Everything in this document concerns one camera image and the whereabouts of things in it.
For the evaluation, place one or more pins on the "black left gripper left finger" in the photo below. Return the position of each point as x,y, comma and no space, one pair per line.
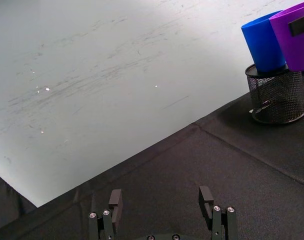
114,212

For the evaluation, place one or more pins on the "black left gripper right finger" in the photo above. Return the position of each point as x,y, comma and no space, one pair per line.
212,212

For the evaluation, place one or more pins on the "black table cloth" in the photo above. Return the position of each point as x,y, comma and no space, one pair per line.
182,180

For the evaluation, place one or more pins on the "blue plastic cup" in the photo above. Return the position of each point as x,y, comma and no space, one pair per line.
264,42

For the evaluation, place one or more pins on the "purple plastic cup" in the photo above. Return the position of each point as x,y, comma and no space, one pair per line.
294,42

